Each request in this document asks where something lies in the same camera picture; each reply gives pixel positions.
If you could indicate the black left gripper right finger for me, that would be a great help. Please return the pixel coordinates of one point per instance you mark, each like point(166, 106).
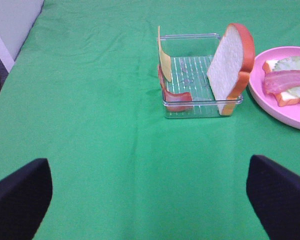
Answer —
point(274, 193)

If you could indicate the pink round plate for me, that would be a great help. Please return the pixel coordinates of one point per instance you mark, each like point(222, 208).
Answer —
point(289, 115)

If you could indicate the green toy lettuce leaf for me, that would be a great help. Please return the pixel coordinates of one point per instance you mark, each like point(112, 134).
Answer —
point(290, 63)

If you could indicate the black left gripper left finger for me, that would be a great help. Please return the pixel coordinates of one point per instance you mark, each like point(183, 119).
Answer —
point(25, 196)

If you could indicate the toy bacon strip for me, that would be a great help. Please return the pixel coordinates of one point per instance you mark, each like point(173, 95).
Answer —
point(175, 101)
point(276, 82)

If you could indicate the clear left plastic tray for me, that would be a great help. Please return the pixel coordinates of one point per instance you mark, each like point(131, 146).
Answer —
point(191, 55)

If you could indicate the toy bread slice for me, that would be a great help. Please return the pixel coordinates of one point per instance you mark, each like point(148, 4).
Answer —
point(232, 63)
point(287, 97)

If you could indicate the yellow toy cheese slice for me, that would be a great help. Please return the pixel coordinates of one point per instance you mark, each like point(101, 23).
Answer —
point(165, 59)

